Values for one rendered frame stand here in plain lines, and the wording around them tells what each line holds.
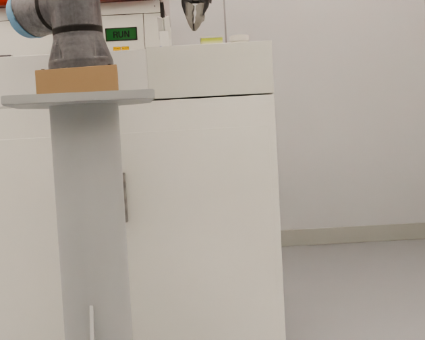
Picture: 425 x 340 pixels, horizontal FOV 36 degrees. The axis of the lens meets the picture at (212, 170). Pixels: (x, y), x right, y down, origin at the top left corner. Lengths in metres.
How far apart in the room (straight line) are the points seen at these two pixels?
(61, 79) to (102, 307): 0.52
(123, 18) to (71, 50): 1.01
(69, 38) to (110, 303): 0.61
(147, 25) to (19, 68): 0.73
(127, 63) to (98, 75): 0.38
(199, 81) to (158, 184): 0.31
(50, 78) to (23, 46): 1.08
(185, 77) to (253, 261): 0.55
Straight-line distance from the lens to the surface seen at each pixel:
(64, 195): 1.53
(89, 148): 1.50
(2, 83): 1.93
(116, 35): 2.51
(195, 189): 1.84
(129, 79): 1.86
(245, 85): 1.84
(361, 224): 4.09
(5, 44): 2.60
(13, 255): 1.95
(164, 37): 2.14
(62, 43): 1.54
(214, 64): 1.84
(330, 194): 4.03
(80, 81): 1.49
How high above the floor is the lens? 0.72
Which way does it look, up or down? 3 degrees down
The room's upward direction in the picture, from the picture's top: 3 degrees counter-clockwise
